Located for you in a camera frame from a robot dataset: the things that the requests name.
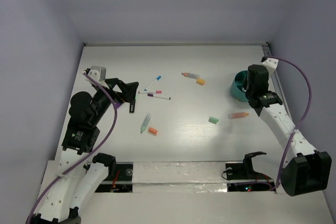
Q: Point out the yellow orange cap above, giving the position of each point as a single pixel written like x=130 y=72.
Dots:
x=200 y=81

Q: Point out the blue capped white marker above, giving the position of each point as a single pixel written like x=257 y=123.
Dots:
x=152 y=83

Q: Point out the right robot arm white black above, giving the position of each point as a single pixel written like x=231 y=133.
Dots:
x=303 y=169

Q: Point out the teal round divided container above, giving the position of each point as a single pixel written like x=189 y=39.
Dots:
x=237 y=91

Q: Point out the silver foil tape strip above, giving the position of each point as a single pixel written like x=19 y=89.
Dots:
x=178 y=177

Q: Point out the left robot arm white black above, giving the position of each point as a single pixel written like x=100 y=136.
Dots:
x=81 y=169

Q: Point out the purple banded white marker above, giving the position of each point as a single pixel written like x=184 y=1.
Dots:
x=158 y=96

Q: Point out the green highlighter clear body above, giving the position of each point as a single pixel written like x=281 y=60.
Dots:
x=145 y=123

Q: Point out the orange pink highlighter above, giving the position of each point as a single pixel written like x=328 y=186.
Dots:
x=238 y=115

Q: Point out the pink capped white marker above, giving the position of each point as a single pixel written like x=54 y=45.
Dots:
x=150 y=92

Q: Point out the green cap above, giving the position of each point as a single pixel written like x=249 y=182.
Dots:
x=213 y=120

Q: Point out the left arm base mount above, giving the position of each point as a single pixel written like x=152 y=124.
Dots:
x=105 y=175

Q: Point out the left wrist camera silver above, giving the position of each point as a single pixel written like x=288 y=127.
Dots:
x=96 y=73

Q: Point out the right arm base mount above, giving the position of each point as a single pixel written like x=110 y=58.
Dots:
x=241 y=176

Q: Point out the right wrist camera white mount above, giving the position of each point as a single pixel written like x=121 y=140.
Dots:
x=271 y=64

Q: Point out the orange highlighter cap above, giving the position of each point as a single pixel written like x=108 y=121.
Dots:
x=153 y=131

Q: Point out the orange clear highlighter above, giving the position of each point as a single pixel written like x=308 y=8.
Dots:
x=191 y=75

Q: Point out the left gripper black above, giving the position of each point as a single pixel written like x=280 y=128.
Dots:
x=128 y=89

